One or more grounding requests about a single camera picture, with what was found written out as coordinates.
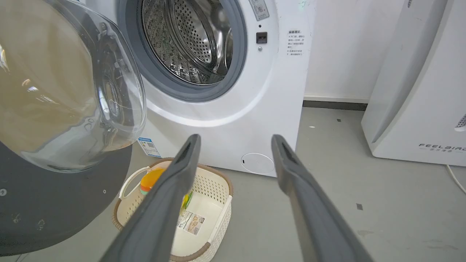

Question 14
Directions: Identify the blue energy label sticker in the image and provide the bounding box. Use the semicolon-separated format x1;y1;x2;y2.
138;137;162;158

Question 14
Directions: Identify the white paper label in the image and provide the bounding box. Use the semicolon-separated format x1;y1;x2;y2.
177;210;205;235

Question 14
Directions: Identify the orange yellow toy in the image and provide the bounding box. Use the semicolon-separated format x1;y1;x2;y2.
140;167;193;211

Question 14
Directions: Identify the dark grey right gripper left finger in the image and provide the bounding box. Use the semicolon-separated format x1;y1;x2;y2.
100;134;201;262

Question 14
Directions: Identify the white power cable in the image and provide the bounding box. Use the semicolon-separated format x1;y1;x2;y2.
446;164;466;194

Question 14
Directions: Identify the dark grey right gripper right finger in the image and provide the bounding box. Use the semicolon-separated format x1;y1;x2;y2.
271;134;375;262

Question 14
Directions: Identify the white air purifier appliance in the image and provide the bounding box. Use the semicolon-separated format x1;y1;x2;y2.
361;0;466;167

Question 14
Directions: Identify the white front-load washing machine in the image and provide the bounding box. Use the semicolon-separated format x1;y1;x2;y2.
78;0;316;178

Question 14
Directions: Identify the cream plastic laundry basket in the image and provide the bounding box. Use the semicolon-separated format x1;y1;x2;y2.
112;158;233;262

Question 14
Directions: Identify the washing machine door glass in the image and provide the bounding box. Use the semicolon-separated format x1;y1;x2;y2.
0;0;147;256

